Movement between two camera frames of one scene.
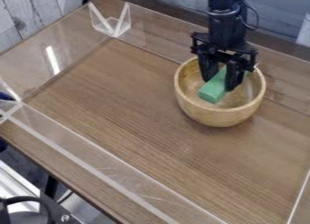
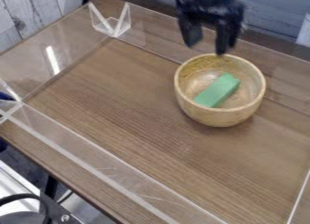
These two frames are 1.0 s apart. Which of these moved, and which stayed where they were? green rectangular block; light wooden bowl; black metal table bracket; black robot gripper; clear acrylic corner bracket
Moved: green rectangular block; black robot gripper
Stayed: light wooden bowl; clear acrylic corner bracket; black metal table bracket
